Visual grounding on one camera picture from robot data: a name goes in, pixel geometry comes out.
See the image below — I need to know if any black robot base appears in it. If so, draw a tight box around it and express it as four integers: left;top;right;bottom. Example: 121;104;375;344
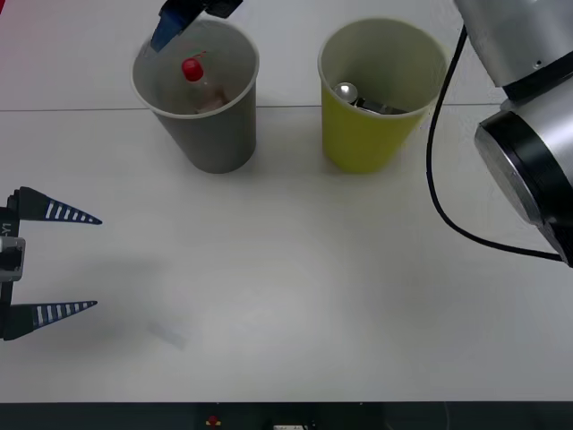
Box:
0;401;573;430

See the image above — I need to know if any grey plastic bin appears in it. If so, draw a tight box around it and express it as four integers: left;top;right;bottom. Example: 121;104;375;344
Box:
131;17;261;175

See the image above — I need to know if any dark drink can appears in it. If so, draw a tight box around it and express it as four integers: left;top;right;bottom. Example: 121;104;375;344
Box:
333;82;406;116

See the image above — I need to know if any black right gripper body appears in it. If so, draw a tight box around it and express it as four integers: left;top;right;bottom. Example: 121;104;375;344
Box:
160;0;245;20

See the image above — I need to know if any clear bottle with red cap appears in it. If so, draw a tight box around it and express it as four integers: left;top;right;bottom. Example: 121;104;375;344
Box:
181;49;230;114

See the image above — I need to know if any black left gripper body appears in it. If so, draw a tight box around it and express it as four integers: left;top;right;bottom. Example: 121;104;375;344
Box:
0;189;21;340

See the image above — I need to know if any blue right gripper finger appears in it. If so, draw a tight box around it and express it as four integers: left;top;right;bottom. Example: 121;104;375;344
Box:
150;7;206;53

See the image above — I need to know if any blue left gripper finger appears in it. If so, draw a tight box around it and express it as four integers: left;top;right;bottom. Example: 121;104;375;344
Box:
20;186;103;225
3;300;98;342

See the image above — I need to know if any yellow-green plastic bin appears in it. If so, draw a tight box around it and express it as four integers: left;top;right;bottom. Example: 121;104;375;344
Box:
317;17;451;175

